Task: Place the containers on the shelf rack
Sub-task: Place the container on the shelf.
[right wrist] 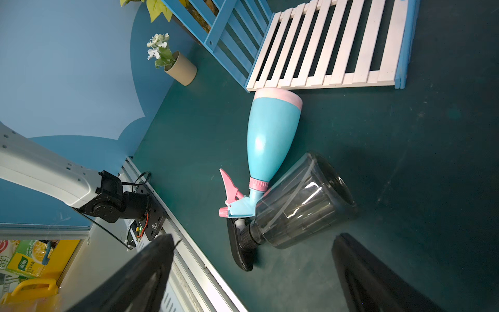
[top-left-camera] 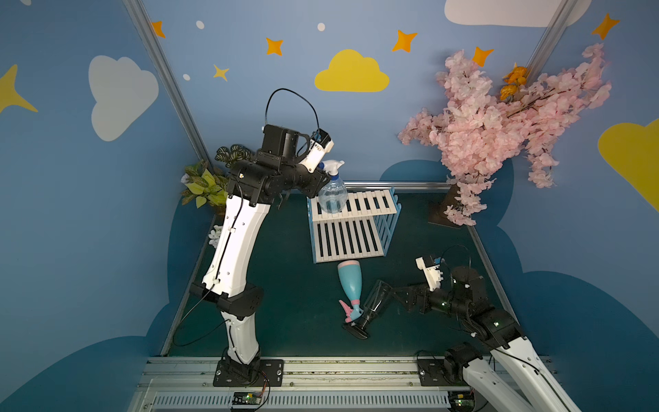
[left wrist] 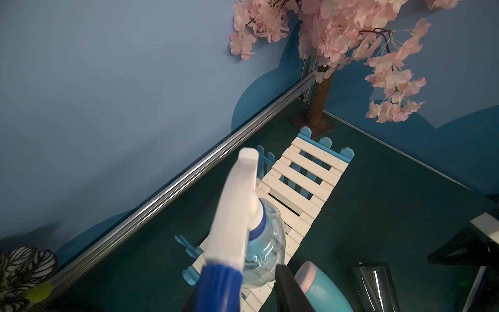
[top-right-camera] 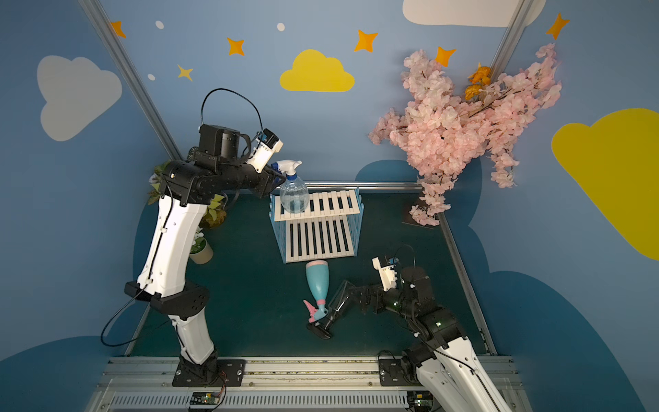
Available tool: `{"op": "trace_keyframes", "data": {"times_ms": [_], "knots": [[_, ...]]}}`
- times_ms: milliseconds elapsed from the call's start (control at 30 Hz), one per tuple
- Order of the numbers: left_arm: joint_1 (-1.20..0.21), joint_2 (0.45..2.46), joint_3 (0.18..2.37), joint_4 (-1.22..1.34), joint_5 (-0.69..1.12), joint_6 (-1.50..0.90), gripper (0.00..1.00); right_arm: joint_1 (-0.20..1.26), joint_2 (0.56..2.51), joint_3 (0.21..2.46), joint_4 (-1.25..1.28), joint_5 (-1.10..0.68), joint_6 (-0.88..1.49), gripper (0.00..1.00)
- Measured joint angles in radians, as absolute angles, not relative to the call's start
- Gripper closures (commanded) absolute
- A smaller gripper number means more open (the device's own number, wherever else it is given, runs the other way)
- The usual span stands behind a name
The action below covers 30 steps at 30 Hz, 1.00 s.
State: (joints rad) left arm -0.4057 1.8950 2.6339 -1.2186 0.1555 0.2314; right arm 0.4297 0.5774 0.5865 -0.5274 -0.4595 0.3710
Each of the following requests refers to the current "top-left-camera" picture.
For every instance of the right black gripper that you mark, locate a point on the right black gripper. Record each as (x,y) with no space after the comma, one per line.
(392,295)

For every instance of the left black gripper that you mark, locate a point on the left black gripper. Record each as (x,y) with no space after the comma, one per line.
(317,183)

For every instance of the clear spray bottle blue trigger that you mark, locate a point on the clear spray bottle blue trigger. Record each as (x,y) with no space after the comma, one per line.
(333,196)

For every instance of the dark transparent spray bottle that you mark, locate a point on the dark transparent spray bottle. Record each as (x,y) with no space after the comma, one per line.
(376,302)

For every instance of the blue white slatted shelf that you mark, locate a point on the blue white slatted shelf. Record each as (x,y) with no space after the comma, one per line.
(363,229)

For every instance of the teal pink spray bottle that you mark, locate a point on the teal pink spray bottle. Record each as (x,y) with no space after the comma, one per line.
(350,276)

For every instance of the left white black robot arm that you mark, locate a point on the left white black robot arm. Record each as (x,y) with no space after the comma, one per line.
(287,161)

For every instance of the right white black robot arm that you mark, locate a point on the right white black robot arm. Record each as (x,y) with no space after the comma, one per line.
(466,300)

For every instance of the yellow green leafy potted plant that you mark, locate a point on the yellow green leafy potted plant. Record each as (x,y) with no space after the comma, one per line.
(206,185)

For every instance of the white flower small pot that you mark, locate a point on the white flower small pot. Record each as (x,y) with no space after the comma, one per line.
(215,235)

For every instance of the right green circuit board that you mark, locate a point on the right green circuit board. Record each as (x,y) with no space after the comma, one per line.
(461,401)

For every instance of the green circuit board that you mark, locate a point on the green circuit board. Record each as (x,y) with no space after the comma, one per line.
(461,401)
(246,399)

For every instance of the pink cherry blossom tree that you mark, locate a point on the pink cherry blossom tree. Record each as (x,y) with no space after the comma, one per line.
(476,132)

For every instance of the left green circuit board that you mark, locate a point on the left green circuit board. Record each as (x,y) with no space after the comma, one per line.
(246,399)

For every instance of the orange artificial flower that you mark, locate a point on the orange artificial flower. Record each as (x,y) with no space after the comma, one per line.
(514,80)

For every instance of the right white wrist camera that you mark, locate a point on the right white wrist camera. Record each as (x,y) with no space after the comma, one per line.
(431,268)

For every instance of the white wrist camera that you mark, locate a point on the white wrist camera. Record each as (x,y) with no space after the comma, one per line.
(431,268)
(320,144)

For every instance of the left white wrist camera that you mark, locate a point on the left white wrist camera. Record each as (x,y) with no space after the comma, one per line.
(320,144)

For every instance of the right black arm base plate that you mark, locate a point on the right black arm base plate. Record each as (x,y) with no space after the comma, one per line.
(433,372)

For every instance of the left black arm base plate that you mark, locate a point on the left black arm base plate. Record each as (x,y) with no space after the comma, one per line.
(230,373)

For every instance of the aluminium front rail frame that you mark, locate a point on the aluminium front rail frame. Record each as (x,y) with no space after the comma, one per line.
(362,383)

